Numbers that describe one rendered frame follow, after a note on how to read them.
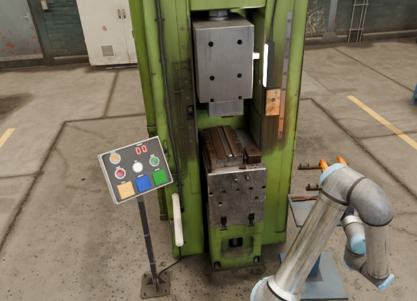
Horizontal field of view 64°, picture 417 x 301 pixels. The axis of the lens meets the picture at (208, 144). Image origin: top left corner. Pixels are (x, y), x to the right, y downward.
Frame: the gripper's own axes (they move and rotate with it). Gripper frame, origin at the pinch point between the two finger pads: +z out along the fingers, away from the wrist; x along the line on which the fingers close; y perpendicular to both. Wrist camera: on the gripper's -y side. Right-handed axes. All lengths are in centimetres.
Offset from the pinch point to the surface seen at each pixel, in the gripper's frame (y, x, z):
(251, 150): -6, -45, 38
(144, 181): -10, -107, 0
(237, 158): -5, -54, 29
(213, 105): -42, -68, 27
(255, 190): 17, -43, 25
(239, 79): -56, -53, 29
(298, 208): 26.3, -15.9, 17.3
